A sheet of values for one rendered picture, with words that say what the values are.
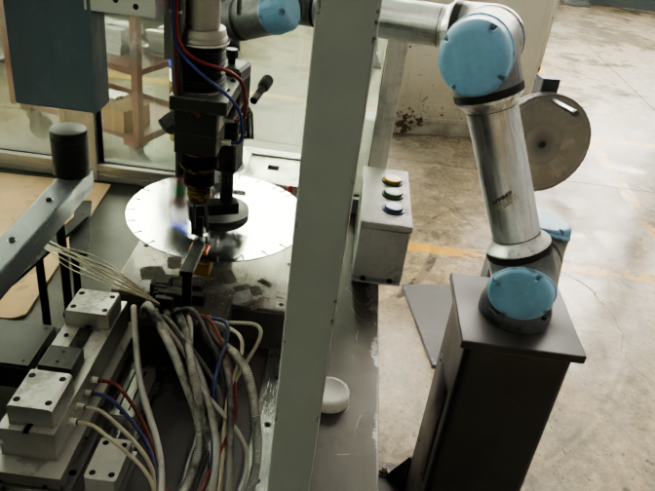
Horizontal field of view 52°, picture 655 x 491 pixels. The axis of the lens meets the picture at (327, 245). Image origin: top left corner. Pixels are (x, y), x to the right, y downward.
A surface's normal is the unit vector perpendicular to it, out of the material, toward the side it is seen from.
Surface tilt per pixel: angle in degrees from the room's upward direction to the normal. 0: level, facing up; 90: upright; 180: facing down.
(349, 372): 0
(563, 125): 86
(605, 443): 0
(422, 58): 91
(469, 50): 83
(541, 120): 86
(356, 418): 0
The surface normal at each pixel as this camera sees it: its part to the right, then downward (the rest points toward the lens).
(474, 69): -0.41, 0.32
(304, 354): -0.07, 0.51
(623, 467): 0.11, -0.85
